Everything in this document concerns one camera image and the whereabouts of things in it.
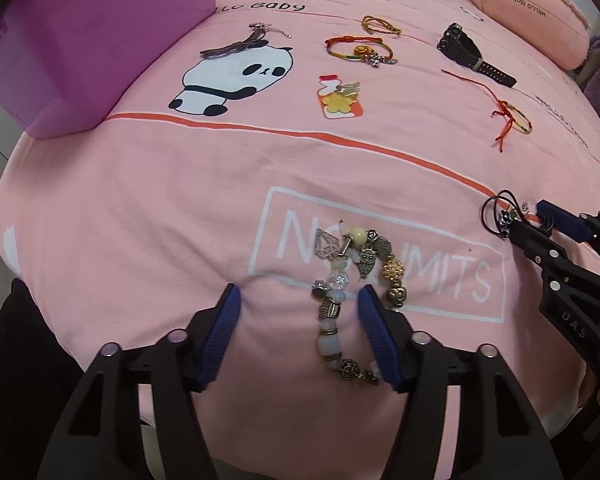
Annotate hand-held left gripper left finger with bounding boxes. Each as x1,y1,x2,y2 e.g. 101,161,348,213
36,283,243,480

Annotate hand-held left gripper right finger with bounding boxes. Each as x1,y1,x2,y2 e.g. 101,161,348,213
356,284,566,480

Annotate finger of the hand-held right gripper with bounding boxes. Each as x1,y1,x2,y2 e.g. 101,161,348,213
506,220,572,273
536,199,600,251

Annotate black cord bracelet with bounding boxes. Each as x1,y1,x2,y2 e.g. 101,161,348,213
481,190,531,241

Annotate beaded charm bracelet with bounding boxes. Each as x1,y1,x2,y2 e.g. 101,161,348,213
310,220,411,388

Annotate black sport watch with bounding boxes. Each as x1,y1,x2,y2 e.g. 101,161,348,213
437,22,518,88

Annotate gold braided bracelet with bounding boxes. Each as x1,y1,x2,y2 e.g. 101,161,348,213
361,15,402,38

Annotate purple plastic basin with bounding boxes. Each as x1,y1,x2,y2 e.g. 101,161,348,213
0,0,217,139

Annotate pink printed bedsheet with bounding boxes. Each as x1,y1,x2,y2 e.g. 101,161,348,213
0,0,600,480

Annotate person's dark clothing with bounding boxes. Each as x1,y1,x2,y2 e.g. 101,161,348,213
0,280,146,480

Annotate pink folded quilt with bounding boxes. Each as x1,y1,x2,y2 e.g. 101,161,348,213
464,0,592,72

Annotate red string bracelet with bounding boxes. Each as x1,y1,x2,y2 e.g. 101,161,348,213
440,69,533,153

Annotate red green braided charm bracelet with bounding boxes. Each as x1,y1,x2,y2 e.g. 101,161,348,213
325,35,398,68

